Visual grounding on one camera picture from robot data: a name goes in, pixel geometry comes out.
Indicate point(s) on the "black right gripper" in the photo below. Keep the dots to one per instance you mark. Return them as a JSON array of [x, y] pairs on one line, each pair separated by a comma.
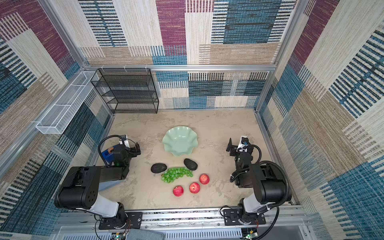
[[233, 148]]

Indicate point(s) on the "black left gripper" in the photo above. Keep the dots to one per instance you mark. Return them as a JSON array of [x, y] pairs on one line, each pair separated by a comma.
[[133, 148]]

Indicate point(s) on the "dark avocado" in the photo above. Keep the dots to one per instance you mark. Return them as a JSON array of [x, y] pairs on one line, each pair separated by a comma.
[[190, 164], [158, 168]]

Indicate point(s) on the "red apple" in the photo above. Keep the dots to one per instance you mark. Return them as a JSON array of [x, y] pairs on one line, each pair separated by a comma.
[[194, 188], [178, 191], [204, 179]]

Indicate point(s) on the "green grape bunch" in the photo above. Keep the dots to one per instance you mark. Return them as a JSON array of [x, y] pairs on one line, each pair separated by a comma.
[[173, 174]]

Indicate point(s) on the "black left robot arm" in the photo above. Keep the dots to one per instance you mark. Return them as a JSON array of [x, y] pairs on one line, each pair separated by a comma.
[[80, 188]]

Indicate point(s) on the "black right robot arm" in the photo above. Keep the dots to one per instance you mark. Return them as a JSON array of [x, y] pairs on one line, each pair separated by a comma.
[[268, 180]]

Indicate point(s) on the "pale green scalloped fruit bowl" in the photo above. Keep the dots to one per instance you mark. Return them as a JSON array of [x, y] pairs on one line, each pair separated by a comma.
[[180, 140]]

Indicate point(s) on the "blue tape dispenser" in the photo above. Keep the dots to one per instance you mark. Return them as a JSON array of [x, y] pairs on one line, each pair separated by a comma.
[[108, 156]]

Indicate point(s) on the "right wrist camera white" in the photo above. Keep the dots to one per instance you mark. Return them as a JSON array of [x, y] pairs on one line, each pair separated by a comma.
[[244, 144]]

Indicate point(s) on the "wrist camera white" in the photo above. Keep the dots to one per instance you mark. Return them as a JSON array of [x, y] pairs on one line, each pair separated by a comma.
[[244, 144], [124, 141]]

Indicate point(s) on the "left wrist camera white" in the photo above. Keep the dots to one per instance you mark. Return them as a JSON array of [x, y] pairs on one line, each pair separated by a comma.
[[124, 141]]

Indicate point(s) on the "black wire shelf rack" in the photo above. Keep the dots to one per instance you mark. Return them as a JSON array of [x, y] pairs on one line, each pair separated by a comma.
[[127, 91]]

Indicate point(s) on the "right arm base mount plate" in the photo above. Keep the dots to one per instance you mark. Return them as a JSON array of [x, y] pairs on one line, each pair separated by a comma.
[[232, 217]]

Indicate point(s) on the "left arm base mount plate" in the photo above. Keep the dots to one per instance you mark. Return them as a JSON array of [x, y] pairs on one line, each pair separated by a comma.
[[130, 220]]

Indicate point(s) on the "white wire mesh basket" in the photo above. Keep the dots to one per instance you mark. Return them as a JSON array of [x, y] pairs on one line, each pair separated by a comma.
[[59, 116]]

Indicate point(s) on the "aluminium front rail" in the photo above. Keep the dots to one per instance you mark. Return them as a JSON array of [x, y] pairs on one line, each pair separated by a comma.
[[176, 219]]

